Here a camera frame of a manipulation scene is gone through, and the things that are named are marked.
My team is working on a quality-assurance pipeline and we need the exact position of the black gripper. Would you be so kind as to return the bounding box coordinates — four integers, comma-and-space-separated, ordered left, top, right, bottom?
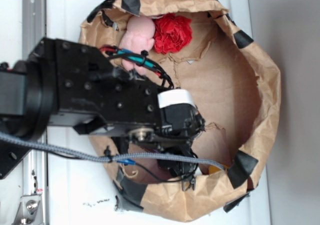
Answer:
112, 89, 205, 191

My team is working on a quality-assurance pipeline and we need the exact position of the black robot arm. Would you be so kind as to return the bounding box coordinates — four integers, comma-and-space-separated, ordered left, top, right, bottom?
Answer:
0, 38, 205, 181

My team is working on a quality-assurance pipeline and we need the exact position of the yellow rubber duck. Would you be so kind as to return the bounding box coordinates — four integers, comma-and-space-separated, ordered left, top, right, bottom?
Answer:
208, 164, 229, 175

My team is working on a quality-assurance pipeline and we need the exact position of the brown paper bag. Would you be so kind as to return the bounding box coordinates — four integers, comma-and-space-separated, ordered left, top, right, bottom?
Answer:
79, 0, 281, 222

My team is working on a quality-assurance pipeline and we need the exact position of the red paper flower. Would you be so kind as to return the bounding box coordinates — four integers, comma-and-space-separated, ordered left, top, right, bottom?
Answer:
153, 13, 193, 55

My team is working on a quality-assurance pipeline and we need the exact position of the pink plush toy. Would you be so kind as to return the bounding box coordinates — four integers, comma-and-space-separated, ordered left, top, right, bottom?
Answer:
117, 15, 156, 76

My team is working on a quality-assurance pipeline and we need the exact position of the grey braided cable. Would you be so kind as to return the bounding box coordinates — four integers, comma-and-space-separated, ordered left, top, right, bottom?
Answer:
0, 131, 228, 172

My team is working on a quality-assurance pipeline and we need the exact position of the metal corner bracket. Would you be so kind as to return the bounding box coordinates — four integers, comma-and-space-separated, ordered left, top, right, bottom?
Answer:
12, 194, 45, 225

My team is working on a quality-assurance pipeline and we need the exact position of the aluminium frame rail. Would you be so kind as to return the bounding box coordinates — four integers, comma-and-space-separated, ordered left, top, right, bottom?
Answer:
18, 0, 50, 225

